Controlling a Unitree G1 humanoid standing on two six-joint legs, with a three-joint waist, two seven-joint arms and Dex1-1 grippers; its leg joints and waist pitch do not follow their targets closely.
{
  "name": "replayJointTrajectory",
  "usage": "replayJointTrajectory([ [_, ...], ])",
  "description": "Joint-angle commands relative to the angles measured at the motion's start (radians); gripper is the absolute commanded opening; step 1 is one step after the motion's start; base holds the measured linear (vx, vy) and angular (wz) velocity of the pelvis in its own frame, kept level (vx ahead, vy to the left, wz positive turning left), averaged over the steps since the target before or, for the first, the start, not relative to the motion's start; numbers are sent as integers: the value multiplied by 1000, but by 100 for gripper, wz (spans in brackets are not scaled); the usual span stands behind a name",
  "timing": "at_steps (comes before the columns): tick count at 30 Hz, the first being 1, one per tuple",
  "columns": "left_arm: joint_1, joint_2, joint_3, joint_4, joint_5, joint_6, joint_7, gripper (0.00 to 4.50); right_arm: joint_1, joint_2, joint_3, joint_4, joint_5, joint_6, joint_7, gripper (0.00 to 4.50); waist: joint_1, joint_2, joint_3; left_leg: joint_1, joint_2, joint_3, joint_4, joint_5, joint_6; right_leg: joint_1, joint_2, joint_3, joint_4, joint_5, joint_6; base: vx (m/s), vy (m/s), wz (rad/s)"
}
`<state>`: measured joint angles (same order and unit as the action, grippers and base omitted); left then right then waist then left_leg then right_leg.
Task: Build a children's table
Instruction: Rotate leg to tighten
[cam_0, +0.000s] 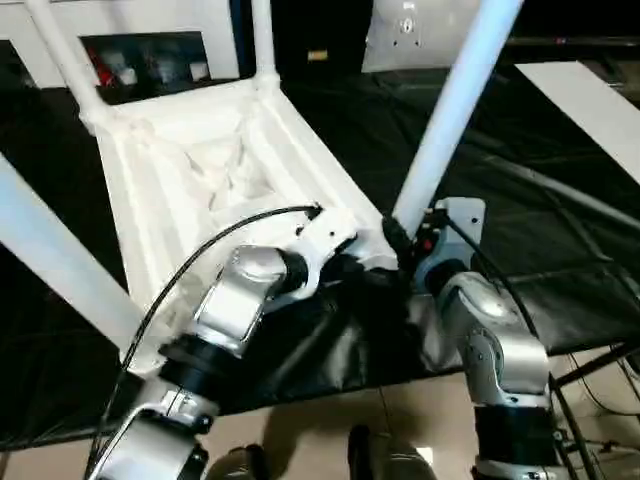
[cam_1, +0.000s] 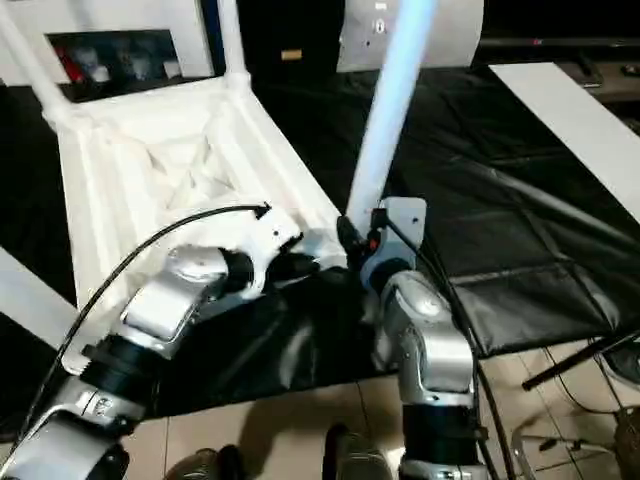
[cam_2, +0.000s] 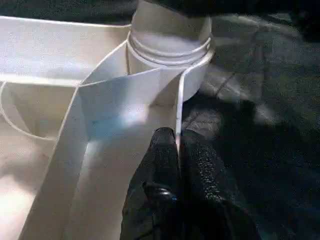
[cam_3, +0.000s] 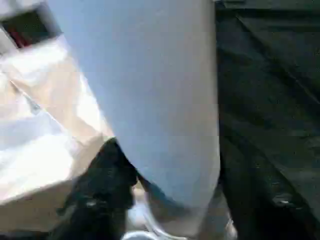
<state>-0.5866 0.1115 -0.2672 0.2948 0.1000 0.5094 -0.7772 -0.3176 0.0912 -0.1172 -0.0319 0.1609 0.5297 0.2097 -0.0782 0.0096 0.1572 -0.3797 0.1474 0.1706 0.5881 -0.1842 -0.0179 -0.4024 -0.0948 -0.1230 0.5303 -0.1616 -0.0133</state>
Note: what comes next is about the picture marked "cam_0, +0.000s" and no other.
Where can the white plastic table leg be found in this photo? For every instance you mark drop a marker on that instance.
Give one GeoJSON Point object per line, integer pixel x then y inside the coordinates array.
{"type": "Point", "coordinates": [50, 235]}
{"type": "Point", "coordinates": [65, 60]}
{"type": "Point", "coordinates": [264, 40]}
{"type": "Point", "coordinates": [450, 115]}

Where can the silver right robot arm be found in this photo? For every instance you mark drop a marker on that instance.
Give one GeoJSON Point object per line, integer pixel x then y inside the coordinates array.
{"type": "Point", "coordinates": [500, 340]}

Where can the black mat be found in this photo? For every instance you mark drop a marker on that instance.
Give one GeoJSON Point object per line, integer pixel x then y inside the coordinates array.
{"type": "Point", "coordinates": [350, 140]}

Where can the black metal stand pole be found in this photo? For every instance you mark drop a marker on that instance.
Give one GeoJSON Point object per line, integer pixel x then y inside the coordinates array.
{"type": "Point", "coordinates": [595, 365]}

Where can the white flat panel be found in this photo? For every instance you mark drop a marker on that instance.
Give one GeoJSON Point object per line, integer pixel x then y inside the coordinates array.
{"type": "Point", "coordinates": [585, 110]}

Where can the dark left robot leg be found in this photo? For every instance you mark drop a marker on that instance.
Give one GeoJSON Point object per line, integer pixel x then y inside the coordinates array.
{"type": "Point", "coordinates": [240, 465]}

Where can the dark cabinet with label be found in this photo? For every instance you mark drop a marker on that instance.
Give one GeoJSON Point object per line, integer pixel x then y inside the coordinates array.
{"type": "Point", "coordinates": [310, 30]}

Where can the black bar with red light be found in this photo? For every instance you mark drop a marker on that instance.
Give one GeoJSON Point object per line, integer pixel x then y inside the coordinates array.
{"type": "Point", "coordinates": [575, 41]}

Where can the white cabinet with glass doors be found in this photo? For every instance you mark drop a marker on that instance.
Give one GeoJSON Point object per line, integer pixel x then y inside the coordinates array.
{"type": "Point", "coordinates": [50, 25]}

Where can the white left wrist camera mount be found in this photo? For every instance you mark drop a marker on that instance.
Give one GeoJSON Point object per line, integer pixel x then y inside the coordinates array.
{"type": "Point", "coordinates": [330, 232]}

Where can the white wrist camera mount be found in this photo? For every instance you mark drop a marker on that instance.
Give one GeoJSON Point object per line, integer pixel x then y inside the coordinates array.
{"type": "Point", "coordinates": [465, 215]}
{"type": "Point", "coordinates": [330, 232]}

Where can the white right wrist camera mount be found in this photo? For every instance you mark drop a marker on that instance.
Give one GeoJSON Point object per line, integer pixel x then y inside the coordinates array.
{"type": "Point", "coordinates": [465, 215]}

